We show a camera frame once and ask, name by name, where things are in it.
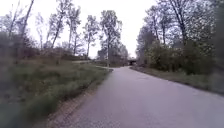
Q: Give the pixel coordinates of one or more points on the gravel strip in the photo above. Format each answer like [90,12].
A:
[68,108]

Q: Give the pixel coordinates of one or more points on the grass verge under trees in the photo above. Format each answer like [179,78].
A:
[180,77]

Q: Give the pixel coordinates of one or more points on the grey asphalt path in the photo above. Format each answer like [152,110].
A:
[140,100]

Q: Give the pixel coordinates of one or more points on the row of tall trees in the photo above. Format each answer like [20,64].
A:
[66,30]

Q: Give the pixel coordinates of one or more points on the dark building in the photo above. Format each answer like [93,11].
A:
[132,62]

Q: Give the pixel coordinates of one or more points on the wood of leafy trees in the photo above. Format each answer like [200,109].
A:
[180,40]

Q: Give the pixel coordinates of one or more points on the grass verge with weeds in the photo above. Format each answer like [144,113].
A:
[43,83]

